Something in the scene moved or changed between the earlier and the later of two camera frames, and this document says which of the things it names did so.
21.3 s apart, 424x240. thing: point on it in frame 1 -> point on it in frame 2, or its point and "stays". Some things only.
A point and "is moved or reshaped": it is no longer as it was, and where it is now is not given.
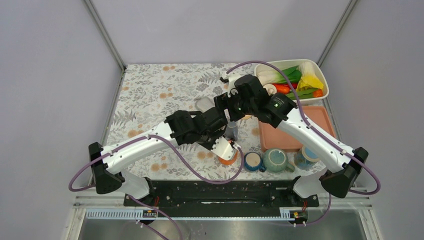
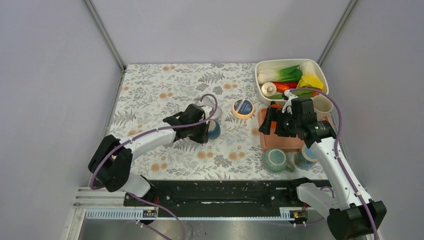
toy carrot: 282,88 stays
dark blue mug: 253,161 is moved or reshaped
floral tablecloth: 150,93 stays
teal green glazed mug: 275,160 stays
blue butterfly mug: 305,158 stays
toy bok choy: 293,75 stays
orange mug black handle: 227,162 is moved or reshaped
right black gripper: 224,99 -> 271,116
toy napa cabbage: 308,76 stays
